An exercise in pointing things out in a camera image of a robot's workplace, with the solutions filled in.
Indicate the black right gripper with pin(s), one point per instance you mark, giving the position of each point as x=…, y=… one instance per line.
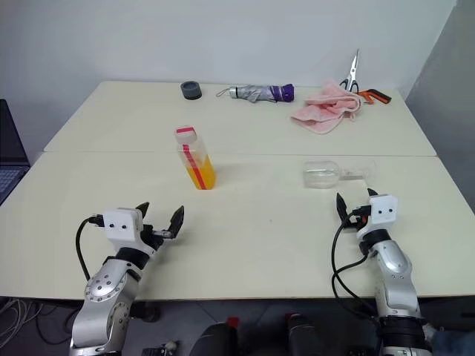
x=358, y=219

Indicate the dark laptop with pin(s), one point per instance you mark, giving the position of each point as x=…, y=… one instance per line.
x=9, y=148

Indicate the folded silver purple umbrella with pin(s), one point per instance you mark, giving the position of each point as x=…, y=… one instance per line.
x=259, y=92

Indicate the black table caster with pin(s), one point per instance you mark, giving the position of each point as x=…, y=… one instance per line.
x=148, y=311

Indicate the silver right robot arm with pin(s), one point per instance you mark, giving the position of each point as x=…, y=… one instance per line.
x=393, y=263

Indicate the white red bottle cap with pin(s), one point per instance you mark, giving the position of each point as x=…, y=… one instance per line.
x=185, y=134

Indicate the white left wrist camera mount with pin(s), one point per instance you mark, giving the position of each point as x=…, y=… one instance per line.
x=120, y=222

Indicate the dark rounded shape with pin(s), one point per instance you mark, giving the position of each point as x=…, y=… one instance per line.
x=215, y=341
x=308, y=337

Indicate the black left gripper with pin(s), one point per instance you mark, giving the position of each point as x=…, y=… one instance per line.
x=152, y=235

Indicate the grey partition panel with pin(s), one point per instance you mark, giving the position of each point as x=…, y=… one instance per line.
x=445, y=92

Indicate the orange black hand tool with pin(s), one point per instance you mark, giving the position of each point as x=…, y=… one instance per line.
x=378, y=95

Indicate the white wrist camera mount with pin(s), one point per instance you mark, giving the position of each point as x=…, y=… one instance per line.
x=384, y=211
x=120, y=222

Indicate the pink towel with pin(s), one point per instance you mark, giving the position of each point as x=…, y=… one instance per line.
x=323, y=111

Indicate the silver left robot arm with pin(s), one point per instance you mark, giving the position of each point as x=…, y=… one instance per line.
x=100, y=289

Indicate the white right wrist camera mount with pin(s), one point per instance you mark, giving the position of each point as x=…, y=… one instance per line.
x=384, y=211

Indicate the clear plastic bottle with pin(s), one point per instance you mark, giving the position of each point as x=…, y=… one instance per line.
x=319, y=174

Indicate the bottle with orange liquid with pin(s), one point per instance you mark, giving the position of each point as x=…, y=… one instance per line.
x=204, y=174

